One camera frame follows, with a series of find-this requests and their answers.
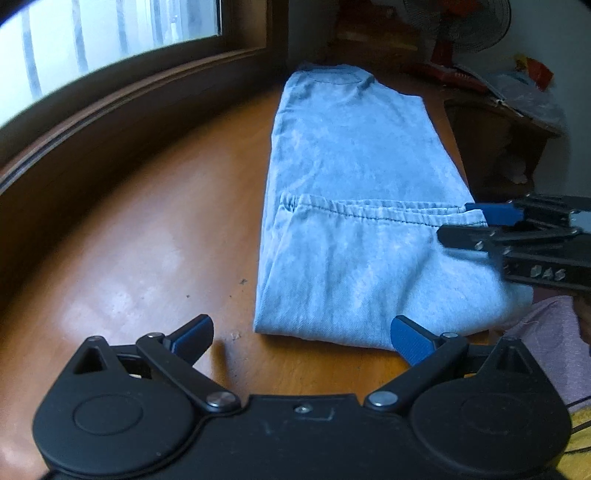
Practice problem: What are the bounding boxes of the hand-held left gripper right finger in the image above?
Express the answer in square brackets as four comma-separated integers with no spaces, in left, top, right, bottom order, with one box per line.
[365,315,548,414]

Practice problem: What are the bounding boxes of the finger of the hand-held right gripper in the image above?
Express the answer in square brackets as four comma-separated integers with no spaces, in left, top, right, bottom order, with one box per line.
[436,224,578,260]
[464,196,591,229]

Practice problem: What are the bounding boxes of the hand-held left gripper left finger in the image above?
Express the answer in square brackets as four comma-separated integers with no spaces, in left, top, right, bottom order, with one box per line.
[55,315,242,414]

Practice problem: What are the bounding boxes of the light blue jeans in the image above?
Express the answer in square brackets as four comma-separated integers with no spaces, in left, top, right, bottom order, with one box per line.
[253,62,536,352]

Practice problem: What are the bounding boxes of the person's pink clothing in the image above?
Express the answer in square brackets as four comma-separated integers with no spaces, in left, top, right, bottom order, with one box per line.
[502,295,591,409]

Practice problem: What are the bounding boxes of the wooden side table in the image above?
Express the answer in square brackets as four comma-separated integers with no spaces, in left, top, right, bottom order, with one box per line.
[443,88,565,195]

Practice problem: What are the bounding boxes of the clear plastic bag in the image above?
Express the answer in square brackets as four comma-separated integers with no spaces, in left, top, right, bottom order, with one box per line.
[487,69,570,136]

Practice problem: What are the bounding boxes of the yellow orange package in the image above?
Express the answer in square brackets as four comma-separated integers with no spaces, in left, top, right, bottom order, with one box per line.
[513,54,556,92]

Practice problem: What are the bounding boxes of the yellow knitted cloth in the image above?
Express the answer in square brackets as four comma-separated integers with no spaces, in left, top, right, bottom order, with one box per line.
[566,405,591,464]

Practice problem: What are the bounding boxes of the black and red electric fan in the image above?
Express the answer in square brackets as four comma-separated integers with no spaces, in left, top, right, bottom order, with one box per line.
[402,0,512,84]

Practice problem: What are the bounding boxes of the brown wooden furniture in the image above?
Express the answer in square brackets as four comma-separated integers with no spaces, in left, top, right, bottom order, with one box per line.
[330,0,437,61]

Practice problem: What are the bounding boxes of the window with metal bars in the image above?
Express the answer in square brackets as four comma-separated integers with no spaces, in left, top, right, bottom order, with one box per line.
[0,0,287,199]

